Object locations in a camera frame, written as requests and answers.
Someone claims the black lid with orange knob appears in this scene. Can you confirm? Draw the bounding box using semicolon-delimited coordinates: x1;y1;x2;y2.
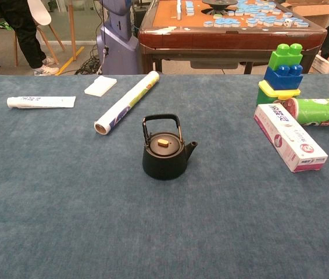
149;133;182;155

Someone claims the person in black trousers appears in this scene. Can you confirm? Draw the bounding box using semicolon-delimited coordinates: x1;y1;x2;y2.
0;0;60;76

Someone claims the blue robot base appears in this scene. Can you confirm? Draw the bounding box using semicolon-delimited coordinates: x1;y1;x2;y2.
96;0;142;75

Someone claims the black cast iron teapot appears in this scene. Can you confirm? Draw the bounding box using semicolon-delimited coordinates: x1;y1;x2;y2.
142;113;199;181

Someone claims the green chips can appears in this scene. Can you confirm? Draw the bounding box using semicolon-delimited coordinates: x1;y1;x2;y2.
283;97;329;128

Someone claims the tangled floor cable bundle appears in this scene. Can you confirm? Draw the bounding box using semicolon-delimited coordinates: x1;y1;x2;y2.
76;55;104;75

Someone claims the dark green toy brick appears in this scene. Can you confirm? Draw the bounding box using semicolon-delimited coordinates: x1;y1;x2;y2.
256;87;281;106

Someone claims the cardboard box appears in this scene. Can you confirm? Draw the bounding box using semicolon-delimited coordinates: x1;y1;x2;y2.
280;0;329;28

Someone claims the dark teal fabric-covered table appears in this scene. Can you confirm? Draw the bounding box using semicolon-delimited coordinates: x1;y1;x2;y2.
0;74;329;279

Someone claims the blue toy brick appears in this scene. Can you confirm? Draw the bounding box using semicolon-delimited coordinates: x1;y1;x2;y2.
263;64;304;91

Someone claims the white pink toothpaste box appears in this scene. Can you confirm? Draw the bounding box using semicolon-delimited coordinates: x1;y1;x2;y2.
253;102;329;174

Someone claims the yellow toy brick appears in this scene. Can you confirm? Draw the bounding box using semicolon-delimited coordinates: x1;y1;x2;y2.
258;80;302;100

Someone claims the white rolled paper tube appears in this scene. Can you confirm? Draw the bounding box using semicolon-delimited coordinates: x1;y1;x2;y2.
94;70;160;136

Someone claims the light green toy brick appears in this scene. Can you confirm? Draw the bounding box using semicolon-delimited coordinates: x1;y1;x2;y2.
269;43;303;71

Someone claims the small white flat box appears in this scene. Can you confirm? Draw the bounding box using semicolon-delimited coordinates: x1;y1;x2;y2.
84;75;118;97

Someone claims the brown mahjong table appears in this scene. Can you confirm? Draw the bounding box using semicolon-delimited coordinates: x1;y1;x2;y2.
138;0;328;75

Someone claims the wooden pole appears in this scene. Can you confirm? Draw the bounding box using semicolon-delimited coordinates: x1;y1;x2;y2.
67;0;77;62

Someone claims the white chair with wooden legs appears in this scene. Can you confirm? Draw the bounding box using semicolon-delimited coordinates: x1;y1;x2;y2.
13;0;66;66

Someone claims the white toothpaste tube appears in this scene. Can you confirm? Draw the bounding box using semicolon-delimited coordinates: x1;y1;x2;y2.
6;95;77;109

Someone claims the black mahjong table hub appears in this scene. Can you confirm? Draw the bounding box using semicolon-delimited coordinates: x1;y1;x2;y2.
201;0;239;16

